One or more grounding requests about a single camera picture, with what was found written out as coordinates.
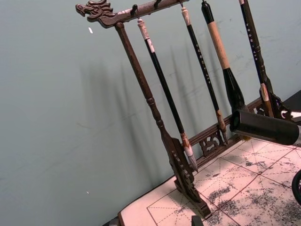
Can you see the dark wooden dragon brush rack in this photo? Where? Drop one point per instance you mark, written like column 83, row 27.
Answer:
column 138, row 70

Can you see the white red-grid calligraphy mat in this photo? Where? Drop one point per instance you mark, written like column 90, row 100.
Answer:
column 247, row 186

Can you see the black printed brush, tan ferrule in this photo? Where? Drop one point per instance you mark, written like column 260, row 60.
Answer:
column 252, row 42

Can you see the black round object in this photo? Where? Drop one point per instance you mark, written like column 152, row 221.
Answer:
column 296, row 188

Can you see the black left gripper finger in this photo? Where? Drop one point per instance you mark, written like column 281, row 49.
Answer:
column 196, row 221

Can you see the black cylinder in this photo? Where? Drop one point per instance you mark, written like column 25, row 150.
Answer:
column 265, row 128

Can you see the thin black brush, brown tip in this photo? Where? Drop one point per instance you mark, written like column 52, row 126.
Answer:
column 202, row 63

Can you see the black brush with grey-white tip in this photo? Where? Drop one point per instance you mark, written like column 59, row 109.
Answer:
column 164, row 84

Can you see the black table cloth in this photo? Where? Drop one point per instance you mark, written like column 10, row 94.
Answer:
column 292, row 100

